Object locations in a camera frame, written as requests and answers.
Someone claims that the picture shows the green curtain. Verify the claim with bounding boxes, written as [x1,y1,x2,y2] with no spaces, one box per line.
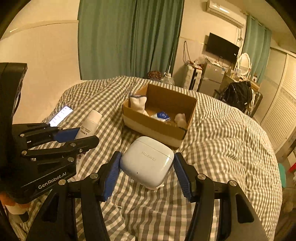
[78,1,185,80]
[242,15,271,85]

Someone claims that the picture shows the smartphone with lit screen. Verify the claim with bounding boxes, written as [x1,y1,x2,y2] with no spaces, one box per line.
[49,106,73,127]

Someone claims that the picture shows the white rolled socks in box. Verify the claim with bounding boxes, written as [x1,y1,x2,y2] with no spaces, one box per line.
[129,95,149,116]

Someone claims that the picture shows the white air conditioner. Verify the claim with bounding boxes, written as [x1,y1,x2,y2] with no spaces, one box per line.
[206,1,246,28]

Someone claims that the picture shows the white louvred wardrobe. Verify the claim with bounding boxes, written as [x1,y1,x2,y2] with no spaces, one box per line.
[253,47,295,152]

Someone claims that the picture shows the black wall television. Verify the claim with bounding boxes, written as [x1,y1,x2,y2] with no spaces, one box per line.
[206,33,239,63]

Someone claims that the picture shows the clear water jug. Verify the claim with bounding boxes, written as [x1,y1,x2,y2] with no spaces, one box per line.
[161,72,175,85]

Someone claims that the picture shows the white cosmetic tube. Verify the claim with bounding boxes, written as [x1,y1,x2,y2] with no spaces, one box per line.
[75,110,102,139]

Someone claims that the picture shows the blue Vinda tissue pack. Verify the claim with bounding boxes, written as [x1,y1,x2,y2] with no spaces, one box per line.
[151,111,171,122]

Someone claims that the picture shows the white suitcase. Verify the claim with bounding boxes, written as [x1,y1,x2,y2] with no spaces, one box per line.
[183,65,202,91]

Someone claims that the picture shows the white oval vanity mirror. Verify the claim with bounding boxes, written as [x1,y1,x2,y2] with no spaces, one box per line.
[234,53,252,81]

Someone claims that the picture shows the silver mini fridge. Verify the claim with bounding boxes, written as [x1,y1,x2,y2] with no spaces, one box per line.
[198,63,225,96]

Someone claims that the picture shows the green curtain right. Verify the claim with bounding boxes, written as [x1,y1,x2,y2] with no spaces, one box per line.
[242,15,271,85]

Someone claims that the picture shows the white bottle with cap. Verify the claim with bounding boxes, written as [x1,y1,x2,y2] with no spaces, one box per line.
[175,113,187,129]

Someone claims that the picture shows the black backpack on chair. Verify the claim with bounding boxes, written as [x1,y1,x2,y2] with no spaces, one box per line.
[219,81,252,112]

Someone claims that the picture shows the green curtain left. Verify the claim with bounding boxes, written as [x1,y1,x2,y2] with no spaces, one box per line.
[78,1,185,80]

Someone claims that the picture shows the brown patterned bag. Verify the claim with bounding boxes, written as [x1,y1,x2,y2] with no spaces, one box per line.
[147,71,163,81]

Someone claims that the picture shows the brown cardboard box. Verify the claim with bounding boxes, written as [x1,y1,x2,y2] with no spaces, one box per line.
[122,83,197,149]

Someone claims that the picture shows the white earbuds case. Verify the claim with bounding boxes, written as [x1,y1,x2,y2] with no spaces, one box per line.
[120,136,174,190]

